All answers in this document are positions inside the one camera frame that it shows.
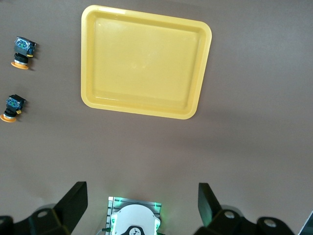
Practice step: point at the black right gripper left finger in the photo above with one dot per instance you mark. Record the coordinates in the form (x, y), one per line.
(63, 215)

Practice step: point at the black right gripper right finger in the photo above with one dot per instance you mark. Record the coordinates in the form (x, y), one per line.
(212, 220)

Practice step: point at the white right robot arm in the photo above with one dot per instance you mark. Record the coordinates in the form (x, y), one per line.
(134, 218)

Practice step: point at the brown table cover mat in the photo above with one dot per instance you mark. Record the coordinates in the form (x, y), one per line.
(156, 151)

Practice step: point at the yellow plastic tray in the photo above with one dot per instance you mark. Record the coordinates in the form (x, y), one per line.
(146, 63)

